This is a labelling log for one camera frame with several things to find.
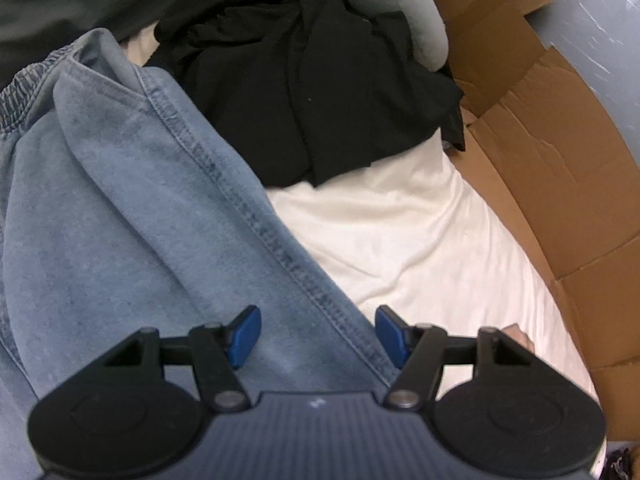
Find grey neck pillow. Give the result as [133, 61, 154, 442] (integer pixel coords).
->
[295, 0, 448, 73]

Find dark grey duvet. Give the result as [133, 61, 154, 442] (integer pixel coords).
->
[0, 0, 311, 93]

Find grey upright mattress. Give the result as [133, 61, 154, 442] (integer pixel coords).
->
[527, 0, 640, 151]

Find cream bear print blanket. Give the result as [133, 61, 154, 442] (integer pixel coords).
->
[125, 25, 601, 480]

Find blue denim pants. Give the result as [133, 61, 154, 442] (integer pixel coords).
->
[0, 27, 406, 480]

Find black garment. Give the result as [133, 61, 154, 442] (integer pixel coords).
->
[142, 0, 466, 188]

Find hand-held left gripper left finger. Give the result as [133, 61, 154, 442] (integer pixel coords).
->
[102, 305, 263, 413]

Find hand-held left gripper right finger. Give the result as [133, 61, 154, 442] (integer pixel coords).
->
[375, 304, 536, 411]

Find brown cardboard sheet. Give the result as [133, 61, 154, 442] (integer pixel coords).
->
[422, 0, 640, 443]

